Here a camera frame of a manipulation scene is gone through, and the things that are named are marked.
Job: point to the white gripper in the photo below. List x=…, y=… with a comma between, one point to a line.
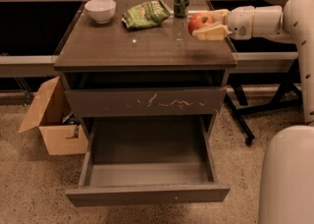
x=240, y=22

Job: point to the red apple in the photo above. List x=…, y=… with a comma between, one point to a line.
x=199, y=20

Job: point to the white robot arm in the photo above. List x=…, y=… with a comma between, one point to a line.
x=287, y=178

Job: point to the scratched grey top drawer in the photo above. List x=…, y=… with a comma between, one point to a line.
x=145, y=101

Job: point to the grey drawer cabinet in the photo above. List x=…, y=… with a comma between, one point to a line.
x=111, y=56

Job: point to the open grey middle drawer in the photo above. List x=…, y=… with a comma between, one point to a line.
x=148, y=160

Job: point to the green soda can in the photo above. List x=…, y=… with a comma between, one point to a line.
x=180, y=7

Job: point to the green chip bag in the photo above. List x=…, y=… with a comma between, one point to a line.
x=148, y=14

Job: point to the black table stand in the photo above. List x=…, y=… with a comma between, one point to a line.
x=286, y=95

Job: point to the white ceramic bowl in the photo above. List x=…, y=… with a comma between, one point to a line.
x=101, y=11

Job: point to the open cardboard box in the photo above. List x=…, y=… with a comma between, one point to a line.
x=47, y=113

